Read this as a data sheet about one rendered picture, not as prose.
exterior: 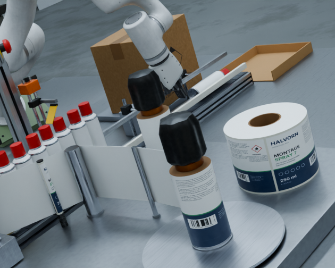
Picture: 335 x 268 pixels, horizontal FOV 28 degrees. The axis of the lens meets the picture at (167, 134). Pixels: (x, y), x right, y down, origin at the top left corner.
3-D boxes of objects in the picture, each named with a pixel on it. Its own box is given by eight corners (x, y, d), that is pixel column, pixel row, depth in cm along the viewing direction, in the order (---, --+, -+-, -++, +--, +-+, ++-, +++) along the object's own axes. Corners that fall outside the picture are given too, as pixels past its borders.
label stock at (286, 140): (261, 203, 151) (246, 147, 146) (224, 176, 169) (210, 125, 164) (335, 169, 156) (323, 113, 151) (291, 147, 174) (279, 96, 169)
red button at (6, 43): (-4, 42, 170) (8, 39, 170) (-4, 40, 173) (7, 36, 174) (2, 57, 171) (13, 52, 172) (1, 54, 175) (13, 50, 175)
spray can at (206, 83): (197, 88, 226) (230, 65, 239) (185, 88, 229) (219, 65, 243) (201, 102, 228) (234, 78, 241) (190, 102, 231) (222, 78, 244)
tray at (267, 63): (274, 81, 242) (271, 70, 240) (217, 82, 259) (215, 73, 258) (312, 51, 261) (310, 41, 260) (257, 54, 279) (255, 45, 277)
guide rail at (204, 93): (26, 224, 173) (24, 217, 173) (24, 223, 174) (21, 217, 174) (247, 67, 244) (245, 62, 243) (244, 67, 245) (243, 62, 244)
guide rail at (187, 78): (2, 203, 177) (1, 199, 176) (0, 203, 177) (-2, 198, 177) (227, 55, 247) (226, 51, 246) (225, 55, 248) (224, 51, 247)
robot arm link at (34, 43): (-14, 78, 251) (-4, 36, 233) (15, 51, 263) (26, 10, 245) (13, 96, 251) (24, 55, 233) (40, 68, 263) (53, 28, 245)
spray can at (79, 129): (95, 178, 192) (72, 114, 185) (82, 178, 195) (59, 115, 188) (106, 169, 196) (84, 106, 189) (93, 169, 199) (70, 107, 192)
